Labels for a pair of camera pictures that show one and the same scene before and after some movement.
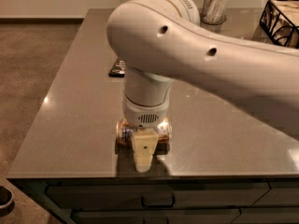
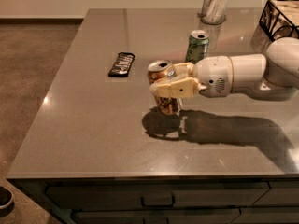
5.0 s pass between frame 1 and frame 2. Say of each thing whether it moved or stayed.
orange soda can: moved
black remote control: stayed
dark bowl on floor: stayed
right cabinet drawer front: stayed
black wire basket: stayed
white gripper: moved
